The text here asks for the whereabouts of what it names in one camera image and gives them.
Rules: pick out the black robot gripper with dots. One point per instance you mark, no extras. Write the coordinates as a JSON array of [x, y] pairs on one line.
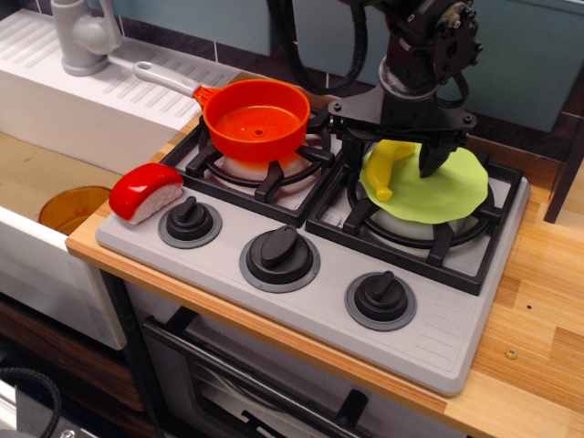
[[362, 119]]

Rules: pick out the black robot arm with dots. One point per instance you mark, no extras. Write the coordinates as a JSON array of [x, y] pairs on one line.
[[421, 91]]

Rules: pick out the yellow toy banana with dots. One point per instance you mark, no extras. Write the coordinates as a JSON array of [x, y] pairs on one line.
[[378, 170]]

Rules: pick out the light green toy plate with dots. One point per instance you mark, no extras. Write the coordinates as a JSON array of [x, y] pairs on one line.
[[433, 187]]

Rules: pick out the black left burner grate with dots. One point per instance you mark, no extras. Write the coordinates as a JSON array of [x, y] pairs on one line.
[[290, 190]]

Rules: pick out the black burner grate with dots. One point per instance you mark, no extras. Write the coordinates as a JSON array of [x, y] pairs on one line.
[[469, 255], [290, 190]]

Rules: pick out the black right burner grate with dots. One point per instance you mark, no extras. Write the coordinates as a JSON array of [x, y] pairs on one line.
[[469, 255]]

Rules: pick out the grey toy stove top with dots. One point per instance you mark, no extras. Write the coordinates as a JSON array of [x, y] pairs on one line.
[[435, 349]]

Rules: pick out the black right stove knob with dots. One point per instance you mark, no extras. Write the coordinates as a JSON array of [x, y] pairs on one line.
[[380, 301]]

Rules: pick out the black stove knob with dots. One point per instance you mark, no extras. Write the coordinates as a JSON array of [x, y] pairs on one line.
[[279, 261], [380, 301], [190, 224]]

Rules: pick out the black middle stove knob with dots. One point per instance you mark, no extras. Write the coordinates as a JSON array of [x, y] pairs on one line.
[[279, 261]]

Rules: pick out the black left stove knob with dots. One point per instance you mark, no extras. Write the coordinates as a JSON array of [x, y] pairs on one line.
[[190, 224]]

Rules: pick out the red white toy sushi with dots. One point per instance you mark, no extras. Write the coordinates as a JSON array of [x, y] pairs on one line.
[[144, 191]]

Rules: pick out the grey toy oven door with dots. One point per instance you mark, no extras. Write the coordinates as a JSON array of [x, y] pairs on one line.
[[229, 384]]

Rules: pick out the grey toy faucet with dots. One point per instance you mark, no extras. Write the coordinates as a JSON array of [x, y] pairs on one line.
[[85, 40]]

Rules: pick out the white toy sink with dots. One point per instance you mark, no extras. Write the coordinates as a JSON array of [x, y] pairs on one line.
[[60, 131]]

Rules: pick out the orange toy saucepan grey handle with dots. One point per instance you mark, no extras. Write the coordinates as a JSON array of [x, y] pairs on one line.
[[252, 120]]

